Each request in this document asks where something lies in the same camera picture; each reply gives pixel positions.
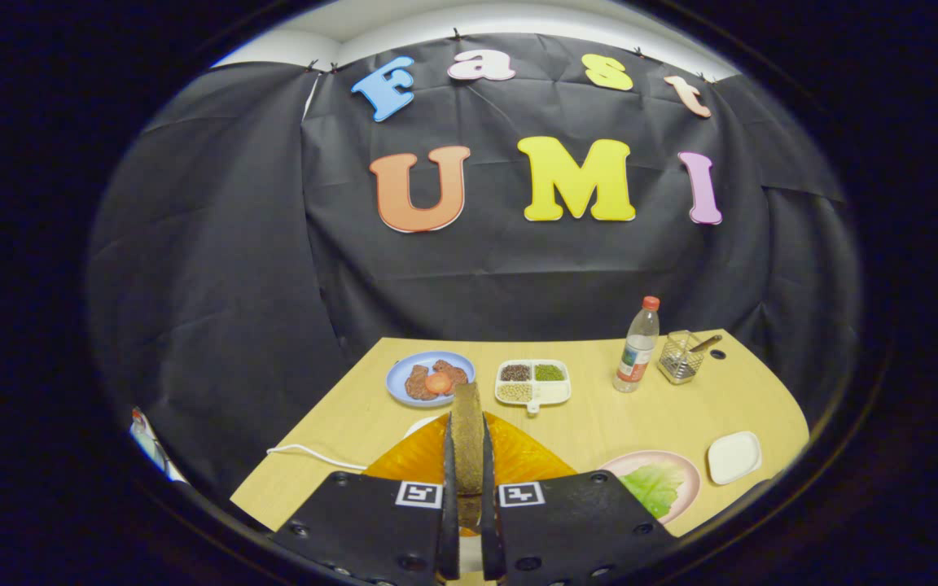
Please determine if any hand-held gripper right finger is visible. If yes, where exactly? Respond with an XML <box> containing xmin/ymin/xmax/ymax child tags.
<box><xmin>481</xmin><ymin>411</ymin><xmax>677</xmax><ymax>586</ymax></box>

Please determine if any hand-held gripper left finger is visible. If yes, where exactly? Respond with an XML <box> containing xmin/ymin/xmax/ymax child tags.
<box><xmin>270</xmin><ymin>411</ymin><xmax>462</xmax><ymax>586</ymax></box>

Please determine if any brown toast slice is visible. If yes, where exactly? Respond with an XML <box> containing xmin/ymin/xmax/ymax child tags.
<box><xmin>450</xmin><ymin>383</ymin><xmax>485</xmax><ymax>530</ymax></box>

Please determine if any green lettuce leaf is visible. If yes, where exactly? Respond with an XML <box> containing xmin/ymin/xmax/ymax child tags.
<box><xmin>617</xmin><ymin>464</ymin><xmax>686</xmax><ymax>519</ymax></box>

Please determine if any white toaster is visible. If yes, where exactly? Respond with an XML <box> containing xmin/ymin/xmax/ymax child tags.
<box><xmin>404</xmin><ymin>415</ymin><xmax>484</xmax><ymax>580</ymax></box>

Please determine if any brown cooked meat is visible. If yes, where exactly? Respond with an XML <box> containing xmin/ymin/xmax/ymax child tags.
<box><xmin>404</xmin><ymin>360</ymin><xmax>470</xmax><ymax>401</ymax></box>

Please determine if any blue round plate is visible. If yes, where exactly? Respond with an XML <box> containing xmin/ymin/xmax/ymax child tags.
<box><xmin>386</xmin><ymin>351</ymin><xmax>476</xmax><ymax>408</ymax></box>

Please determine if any white divided condiment tray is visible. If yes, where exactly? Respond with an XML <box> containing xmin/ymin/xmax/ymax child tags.
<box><xmin>495</xmin><ymin>359</ymin><xmax>572</xmax><ymax>414</ymax></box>

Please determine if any pink round plate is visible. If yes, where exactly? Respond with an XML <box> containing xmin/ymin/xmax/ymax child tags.
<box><xmin>598</xmin><ymin>450</ymin><xmax>702</xmax><ymax>524</ymax></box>

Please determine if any clear plastic bottle red cap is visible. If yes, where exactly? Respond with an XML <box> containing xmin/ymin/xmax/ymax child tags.
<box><xmin>612</xmin><ymin>296</ymin><xmax>661</xmax><ymax>394</ymax></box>

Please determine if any black backdrop cloth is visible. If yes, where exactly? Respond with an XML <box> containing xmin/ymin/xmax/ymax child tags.
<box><xmin>85</xmin><ymin>33</ymin><xmax>862</xmax><ymax>497</ymax></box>

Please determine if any clear cutlery holder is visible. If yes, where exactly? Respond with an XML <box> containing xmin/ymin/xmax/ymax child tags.
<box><xmin>656</xmin><ymin>330</ymin><xmax>706</xmax><ymax>385</ymax></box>

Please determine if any small white square plate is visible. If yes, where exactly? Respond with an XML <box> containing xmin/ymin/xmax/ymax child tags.
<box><xmin>707</xmin><ymin>431</ymin><xmax>763</xmax><ymax>486</ymax></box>

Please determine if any red blue white object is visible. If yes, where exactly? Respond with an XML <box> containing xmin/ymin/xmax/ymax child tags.
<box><xmin>129</xmin><ymin>407</ymin><xmax>189</xmax><ymax>485</ymax></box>

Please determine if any white toaster cable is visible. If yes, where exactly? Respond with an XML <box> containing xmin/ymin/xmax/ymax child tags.
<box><xmin>267</xmin><ymin>444</ymin><xmax>368</xmax><ymax>471</ymax></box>

